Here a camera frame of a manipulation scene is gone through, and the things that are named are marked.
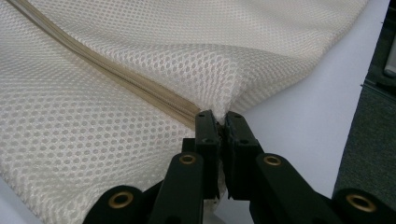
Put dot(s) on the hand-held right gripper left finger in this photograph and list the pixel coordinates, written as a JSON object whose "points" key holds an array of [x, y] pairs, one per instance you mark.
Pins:
{"points": [[211, 155]]}

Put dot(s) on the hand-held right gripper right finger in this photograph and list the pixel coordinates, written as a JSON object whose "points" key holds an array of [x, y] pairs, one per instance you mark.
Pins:
{"points": [[238, 161]]}

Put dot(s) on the cream mesh laundry bag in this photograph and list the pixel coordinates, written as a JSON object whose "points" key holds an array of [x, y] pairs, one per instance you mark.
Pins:
{"points": [[124, 93]]}

